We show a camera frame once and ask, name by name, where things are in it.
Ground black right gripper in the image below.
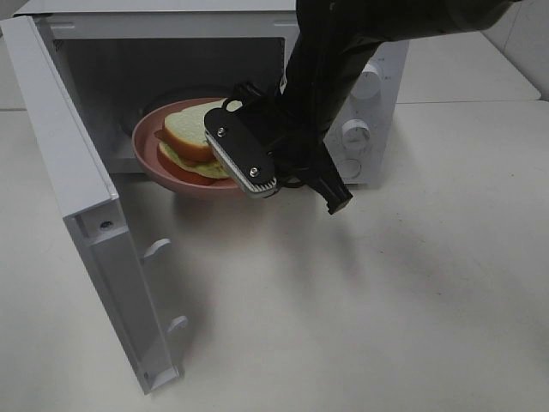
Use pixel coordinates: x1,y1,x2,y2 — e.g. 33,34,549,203
231,82,353,215

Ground round white door button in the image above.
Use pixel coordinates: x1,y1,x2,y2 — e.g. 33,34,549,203
336,159,361,180

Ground sandwich with lettuce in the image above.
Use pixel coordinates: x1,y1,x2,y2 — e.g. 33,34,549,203
154,99,229,186

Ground pink round plate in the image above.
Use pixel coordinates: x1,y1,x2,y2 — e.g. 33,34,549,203
132,97,244,200

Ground white microwave door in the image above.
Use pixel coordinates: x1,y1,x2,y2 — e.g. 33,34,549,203
1,16,182,393

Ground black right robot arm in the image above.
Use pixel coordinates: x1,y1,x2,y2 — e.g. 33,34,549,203
226,1,510,213

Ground lower white timer knob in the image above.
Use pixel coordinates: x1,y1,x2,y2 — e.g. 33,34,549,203
341,119,371,151

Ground upper white power knob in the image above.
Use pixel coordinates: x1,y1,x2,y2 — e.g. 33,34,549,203
351,61,382,100

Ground white microwave oven body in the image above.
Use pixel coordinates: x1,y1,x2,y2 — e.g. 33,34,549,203
12,0,411,191

